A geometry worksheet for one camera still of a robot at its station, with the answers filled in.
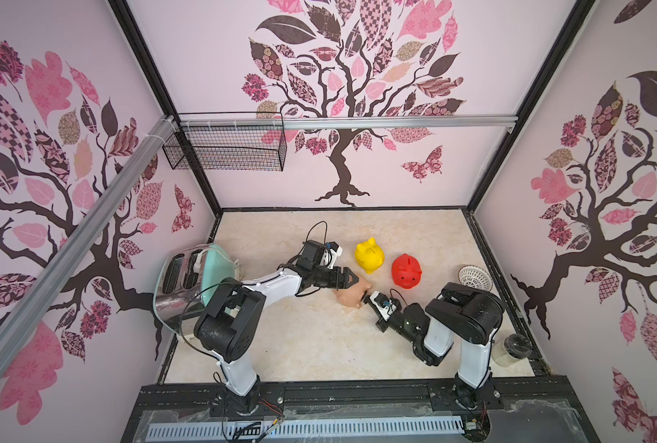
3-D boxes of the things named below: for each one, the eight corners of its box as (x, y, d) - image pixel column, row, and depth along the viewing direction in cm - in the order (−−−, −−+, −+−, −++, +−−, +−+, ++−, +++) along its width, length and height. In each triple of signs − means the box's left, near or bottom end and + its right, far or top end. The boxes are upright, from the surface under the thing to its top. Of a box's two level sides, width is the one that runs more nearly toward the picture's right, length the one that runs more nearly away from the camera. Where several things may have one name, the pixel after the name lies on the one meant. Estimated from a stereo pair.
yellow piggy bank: (366, 277, 100) (368, 263, 93) (354, 259, 105) (355, 245, 98) (383, 269, 102) (387, 255, 95) (370, 252, 108) (373, 237, 100)
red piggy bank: (393, 291, 96) (398, 278, 89) (389, 265, 103) (393, 251, 96) (417, 291, 96) (423, 278, 89) (411, 265, 103) (417, 251, 96)
